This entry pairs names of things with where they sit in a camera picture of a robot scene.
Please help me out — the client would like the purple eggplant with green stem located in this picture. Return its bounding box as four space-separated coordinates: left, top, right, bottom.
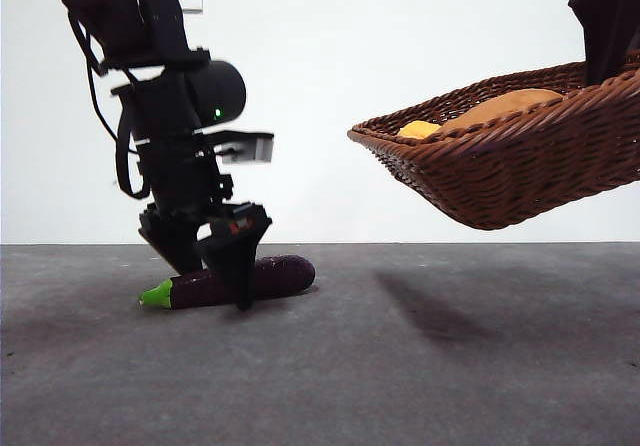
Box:
138 254 317 311

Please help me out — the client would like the brown potato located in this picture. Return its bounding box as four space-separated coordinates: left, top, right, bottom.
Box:
439 88 565 135

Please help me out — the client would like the brown wicker basket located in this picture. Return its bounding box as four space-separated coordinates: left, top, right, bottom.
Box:
347 60 640 231

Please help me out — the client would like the yellow corn cob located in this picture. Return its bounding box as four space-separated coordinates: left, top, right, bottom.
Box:
398 120 442 141

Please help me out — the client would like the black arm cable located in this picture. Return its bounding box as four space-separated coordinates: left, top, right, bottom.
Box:
67 10 151 201

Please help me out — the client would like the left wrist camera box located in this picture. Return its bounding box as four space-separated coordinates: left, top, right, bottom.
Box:
214 129 276 165

